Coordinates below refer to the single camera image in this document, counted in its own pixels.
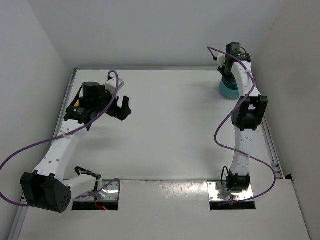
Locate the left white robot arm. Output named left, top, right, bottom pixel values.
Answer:
left=20, top=78, right=132, bottom=213

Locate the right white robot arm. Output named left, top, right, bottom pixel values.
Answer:
left=218, top=42, right=268, bottom=192

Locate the teal divided round container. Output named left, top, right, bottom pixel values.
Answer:
left=219, top=77, right=240, bottom=100

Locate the yellow lego plate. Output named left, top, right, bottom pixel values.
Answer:
left=72, top=99, right=80, bottom=107

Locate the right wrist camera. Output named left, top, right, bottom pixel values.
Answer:
left=213, top=53, right=226, bottom=67

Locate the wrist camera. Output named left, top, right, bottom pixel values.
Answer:
left=105, top=78, right=125, bottom=95
left=213, top=53, right=226, bottom=67

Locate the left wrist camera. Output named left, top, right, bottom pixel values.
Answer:
left=105, top=78, right=125, bottom=95

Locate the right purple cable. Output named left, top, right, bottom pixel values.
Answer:
left=206, top=45, right=277, bottom=205

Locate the purple cable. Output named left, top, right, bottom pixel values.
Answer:
left=0, top=69, right=121, bottom=207
left=206, top=45, right=277, bottom=205

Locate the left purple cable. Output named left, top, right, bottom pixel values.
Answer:
left=0, top=69, right=121, bottom=207

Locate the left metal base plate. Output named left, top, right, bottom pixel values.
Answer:
left=74, top=178, right=120, bottom=203

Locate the metal base plate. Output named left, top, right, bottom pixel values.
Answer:
left=74, top=178, right=120, bottom=203
left=207, top=181, right=254, bottom=203

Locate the red wire under left base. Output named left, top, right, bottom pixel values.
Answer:
left=94, top=199, right=108, bottom=210

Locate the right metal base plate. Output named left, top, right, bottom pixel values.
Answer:
left=207, top=181, right=254, bottom=203

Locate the aluminium frame rail left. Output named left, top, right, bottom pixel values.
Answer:
left=7, top=189, right=29, bottom=240

